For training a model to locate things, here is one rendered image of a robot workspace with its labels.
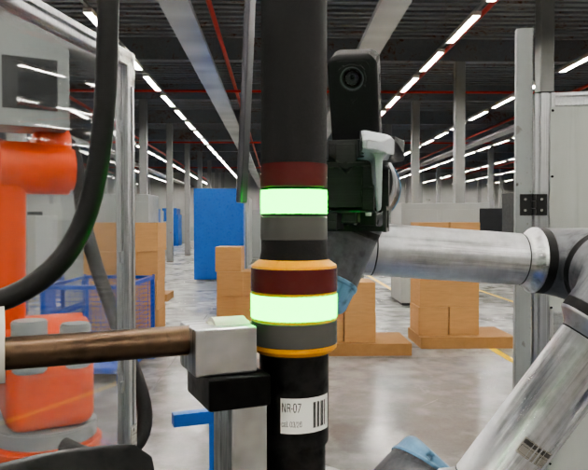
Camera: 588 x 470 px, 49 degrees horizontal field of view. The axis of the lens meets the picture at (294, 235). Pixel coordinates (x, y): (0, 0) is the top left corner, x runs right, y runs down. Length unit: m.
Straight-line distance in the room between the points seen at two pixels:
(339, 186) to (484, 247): 0.40
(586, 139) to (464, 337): 6.45
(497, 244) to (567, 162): 1.24
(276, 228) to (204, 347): 0.07
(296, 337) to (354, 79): 0.33
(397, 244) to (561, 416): 0.29
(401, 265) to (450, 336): 7.61
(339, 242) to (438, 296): 7.71
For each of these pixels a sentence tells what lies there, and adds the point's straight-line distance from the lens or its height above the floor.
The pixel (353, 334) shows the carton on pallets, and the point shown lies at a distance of 7.88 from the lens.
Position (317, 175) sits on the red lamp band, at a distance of 0.31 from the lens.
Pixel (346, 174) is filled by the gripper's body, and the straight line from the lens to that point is 0.57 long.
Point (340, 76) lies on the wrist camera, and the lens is 0.60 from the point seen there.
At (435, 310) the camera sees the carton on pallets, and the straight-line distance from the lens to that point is 8.45.
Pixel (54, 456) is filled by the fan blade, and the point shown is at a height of 1.45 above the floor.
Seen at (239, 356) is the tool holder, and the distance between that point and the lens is 0.30.
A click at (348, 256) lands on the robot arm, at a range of 0.74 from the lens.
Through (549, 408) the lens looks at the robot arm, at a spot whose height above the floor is 1.37.
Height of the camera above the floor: 1.60
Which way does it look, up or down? 1 degrees down
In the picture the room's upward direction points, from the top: straight up
